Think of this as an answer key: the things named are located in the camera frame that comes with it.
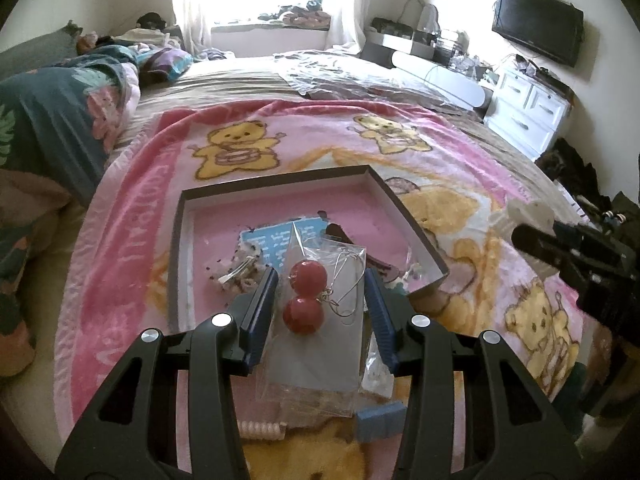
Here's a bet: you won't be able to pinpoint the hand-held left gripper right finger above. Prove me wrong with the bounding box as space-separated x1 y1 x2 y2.
364 266 583 480

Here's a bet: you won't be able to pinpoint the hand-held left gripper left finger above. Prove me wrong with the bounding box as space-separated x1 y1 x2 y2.
55 266 280 480

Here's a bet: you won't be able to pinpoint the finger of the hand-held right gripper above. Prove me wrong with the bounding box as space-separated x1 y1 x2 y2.
511 224 566 272

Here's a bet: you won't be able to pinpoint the red ball earrings packet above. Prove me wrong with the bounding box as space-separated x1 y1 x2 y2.
255 220 386 416

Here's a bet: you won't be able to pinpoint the grey cardboard box pink inside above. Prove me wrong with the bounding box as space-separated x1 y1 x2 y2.
167 164 450 333

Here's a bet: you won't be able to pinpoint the pink spiral hair tie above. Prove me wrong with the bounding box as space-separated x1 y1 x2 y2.
237 419 287 442

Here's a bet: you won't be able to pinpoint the small clear jewelry packet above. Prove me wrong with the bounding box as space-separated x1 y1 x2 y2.
359 345 398 403

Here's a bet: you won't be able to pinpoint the silver hair clip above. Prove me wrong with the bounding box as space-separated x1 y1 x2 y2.
207 255 263 293

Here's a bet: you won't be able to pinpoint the blue printed card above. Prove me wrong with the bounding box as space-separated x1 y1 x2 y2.
240 217 331 268

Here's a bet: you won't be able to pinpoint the dark clothes pile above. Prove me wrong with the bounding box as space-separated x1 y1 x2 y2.
537 137 613 211

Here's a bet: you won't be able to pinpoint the pink bear printed blanket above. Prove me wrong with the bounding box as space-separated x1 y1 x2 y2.
52 99 616 480

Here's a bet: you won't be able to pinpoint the white drawer dresser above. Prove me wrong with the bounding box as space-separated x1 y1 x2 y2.
482 57 573 161

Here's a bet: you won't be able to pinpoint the white curved bed footboard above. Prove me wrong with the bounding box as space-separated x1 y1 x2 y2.
392 51 493 111

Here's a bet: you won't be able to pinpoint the brown striped bed sheet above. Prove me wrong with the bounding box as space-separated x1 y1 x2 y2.
115 50 551 161

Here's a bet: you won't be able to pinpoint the clear plastic sheet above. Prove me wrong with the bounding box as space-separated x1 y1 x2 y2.
272 50 481 111

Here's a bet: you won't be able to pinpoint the purple pillow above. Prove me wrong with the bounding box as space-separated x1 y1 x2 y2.
137 46 193 86

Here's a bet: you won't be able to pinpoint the dark floral quilt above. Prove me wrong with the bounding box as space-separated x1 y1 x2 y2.
0 42 141 376

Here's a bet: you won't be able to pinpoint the clothes on window sill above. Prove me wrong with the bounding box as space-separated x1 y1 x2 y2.
257 0 333 30

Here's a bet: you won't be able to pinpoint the white curtain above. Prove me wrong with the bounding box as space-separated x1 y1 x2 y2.
170 0 256 56
325 0 373 51

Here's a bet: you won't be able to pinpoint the black wall television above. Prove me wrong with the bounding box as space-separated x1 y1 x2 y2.
491 0 585 67

